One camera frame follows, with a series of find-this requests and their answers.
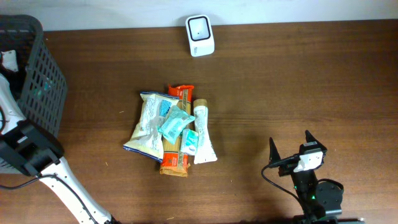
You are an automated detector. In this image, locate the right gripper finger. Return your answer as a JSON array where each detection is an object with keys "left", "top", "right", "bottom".
[
  {"left": 305, "top": 130, "right": 326, "bottom": 151},
  {"left": 268, "top": 138, "right": 281, "bottom": 168}
]

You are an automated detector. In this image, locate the white tube with cork cap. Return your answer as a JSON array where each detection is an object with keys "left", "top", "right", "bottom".
[{"left": 193, "top": 99, "right": 218, "bottom": 164}]

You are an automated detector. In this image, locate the small teal white tissue pack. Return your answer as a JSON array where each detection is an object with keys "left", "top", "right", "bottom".
[{"left": 180, "top": 129, "right": 198, "bottom": 156}]

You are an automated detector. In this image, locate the teal wipes packet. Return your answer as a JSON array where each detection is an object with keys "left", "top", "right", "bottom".
[{"left": 157, "top": 106, "right": 195, "bottom": 144}]

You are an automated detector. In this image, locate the white blue snack bag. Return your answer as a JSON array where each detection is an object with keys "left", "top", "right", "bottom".
[{"left": 123, "top": 91, "right": 179, "bottom": 162}]

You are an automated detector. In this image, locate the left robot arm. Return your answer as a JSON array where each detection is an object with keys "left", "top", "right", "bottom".
[{"left": 1, "top": 76, "right": 118, "bottom": 223}]

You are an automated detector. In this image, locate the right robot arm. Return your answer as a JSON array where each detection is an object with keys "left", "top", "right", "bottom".
[{"left": 264, "top": 130, "right": 344, "bottom": 223}]

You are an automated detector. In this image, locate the white barcode scanner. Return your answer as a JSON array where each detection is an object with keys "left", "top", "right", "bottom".
[{"left": 185, "top": 14, "right": 215, "bottom": 57}]

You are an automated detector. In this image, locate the grey plastic mesh basket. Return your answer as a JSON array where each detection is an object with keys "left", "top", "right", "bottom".
[{"left": 1, "top": 15, "right": 68, "bottom": 174}]

